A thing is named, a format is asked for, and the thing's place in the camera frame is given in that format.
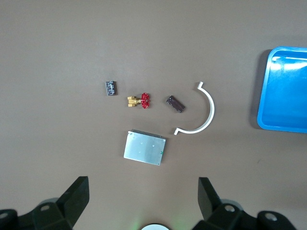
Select dark brown capacitor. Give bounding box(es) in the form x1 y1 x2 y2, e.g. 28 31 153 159
165 95 187 114

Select silver metal box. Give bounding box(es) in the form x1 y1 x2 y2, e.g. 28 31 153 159
123 130 167 166

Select black capacitor white print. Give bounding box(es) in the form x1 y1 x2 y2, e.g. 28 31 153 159
105 80 118 96

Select blue plastic tray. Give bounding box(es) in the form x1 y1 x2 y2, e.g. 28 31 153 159
257 46 307 134

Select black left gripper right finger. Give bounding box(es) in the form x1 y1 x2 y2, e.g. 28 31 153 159
193 176 297 230

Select white curved pipe clamp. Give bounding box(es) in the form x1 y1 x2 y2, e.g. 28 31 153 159
173 81 215 135

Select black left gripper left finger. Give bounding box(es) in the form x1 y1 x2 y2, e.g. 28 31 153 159
0 176 90 230

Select brass valve red handwheel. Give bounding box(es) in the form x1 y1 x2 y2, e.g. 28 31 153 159
126 92 151 110

